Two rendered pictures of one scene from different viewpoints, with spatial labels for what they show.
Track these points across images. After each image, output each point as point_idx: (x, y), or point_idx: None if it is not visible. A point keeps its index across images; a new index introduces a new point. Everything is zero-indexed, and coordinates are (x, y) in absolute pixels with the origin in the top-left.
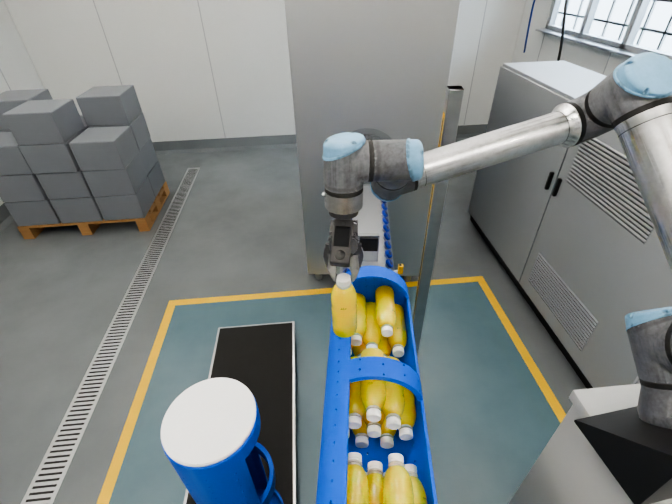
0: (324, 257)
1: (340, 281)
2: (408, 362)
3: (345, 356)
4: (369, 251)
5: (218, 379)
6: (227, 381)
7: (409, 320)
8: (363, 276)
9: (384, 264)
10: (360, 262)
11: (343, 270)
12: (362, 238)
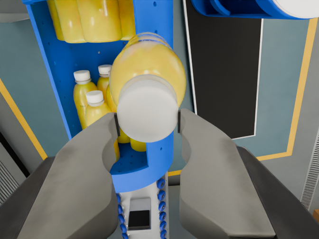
0: (298, 207)
1: (158, 92)
2: (68, 62)
3: (142, 8)
4: (138, 210)
5: (315, 13)
6: (303, 11)
7: (69, 118)
8: (130, 173)
9: (123, 196)
10: (26, 189)
11: (164, 186)
12: (145, 226)
